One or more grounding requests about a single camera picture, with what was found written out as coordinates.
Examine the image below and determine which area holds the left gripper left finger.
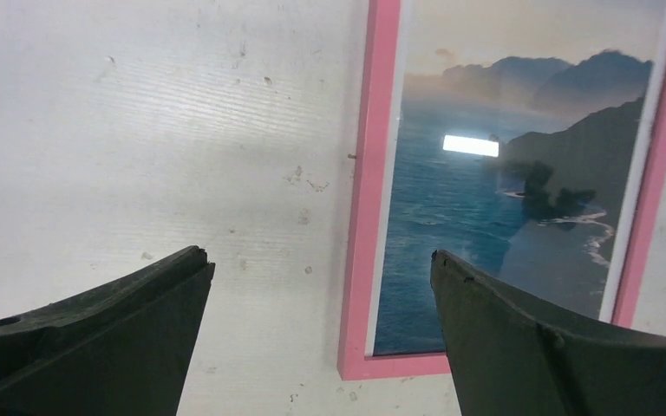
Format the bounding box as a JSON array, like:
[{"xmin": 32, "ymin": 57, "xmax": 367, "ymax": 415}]
[{"xmin": 0, "ymin": 246, "xmax": 215, "ymax": 415}]

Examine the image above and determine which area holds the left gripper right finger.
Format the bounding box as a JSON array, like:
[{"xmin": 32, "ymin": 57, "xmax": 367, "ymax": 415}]
[{"xmin": 430, "ymin": 250, "xmax": 666, "ymax": 416}]

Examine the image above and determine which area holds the pink wooden picture frame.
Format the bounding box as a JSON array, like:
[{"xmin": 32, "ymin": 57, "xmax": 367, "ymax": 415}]
[{"xmin": 337, "ymin": 1, "xmax": 666, "ymax": 380}]

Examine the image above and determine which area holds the seascape photo print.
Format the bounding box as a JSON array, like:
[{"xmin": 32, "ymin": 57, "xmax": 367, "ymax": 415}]
[{"xmin": 366, "ymin": 1, "xmax": 666, "ymax": 356}]

